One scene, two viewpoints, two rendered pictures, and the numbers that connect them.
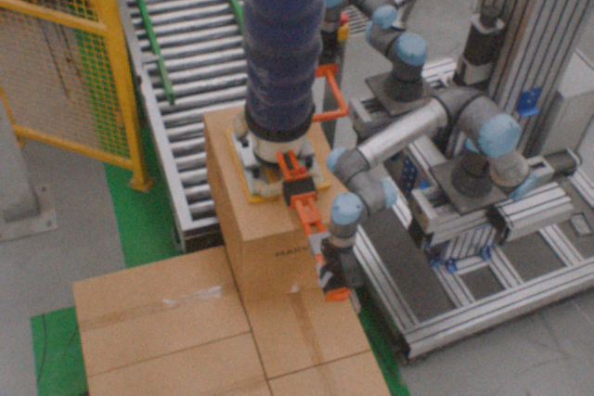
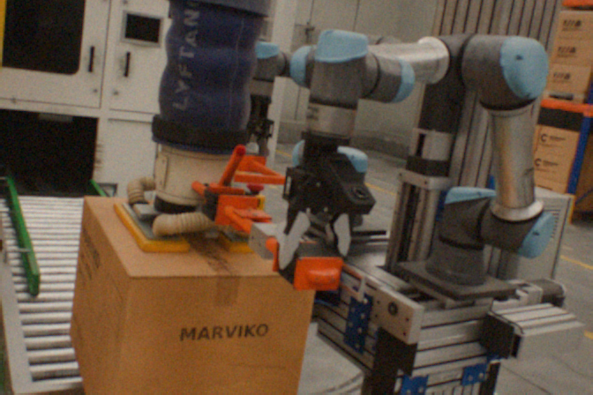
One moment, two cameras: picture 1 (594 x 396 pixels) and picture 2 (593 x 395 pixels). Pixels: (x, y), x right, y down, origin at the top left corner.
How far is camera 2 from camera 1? 1.61 m
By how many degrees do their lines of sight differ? 42
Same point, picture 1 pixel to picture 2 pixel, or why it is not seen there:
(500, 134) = (530, 46)
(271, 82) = (201, 33)
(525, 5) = not seen: hidden behind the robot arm
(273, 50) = not seen: outside the picture
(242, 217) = (131, 258)
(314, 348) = not seen: outside the picture
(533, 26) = not seen: hidden behind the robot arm
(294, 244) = (214, 315)
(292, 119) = (224, 108)
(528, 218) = (537, 329)
